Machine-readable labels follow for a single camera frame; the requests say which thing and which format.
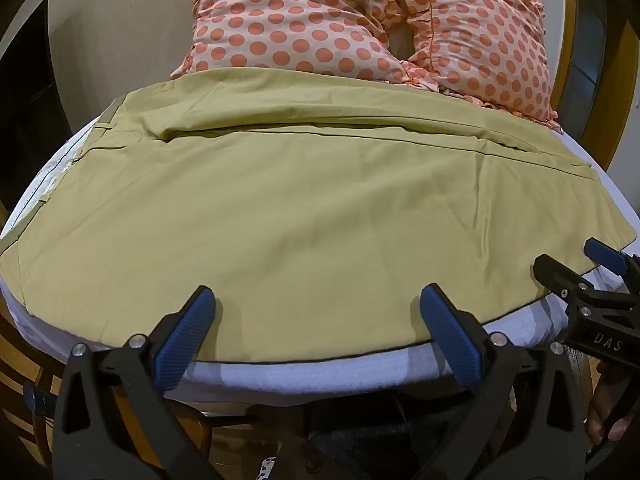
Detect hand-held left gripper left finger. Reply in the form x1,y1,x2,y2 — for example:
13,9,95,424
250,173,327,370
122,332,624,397
51,285,217,480

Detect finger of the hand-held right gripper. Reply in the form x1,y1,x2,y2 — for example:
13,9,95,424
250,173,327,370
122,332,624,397
533,254,598,306
583,238,640,281

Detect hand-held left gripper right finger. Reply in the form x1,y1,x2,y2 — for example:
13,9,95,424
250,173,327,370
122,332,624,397
419,283,587,480

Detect khaki pants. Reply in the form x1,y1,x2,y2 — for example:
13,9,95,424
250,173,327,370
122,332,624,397
0,67,637,365

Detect person's right hand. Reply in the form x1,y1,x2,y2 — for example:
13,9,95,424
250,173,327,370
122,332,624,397
586,360,640,463

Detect orange polka dot pillow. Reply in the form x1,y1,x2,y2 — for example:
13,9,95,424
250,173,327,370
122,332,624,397
170,0,416,83
390,0,560,133

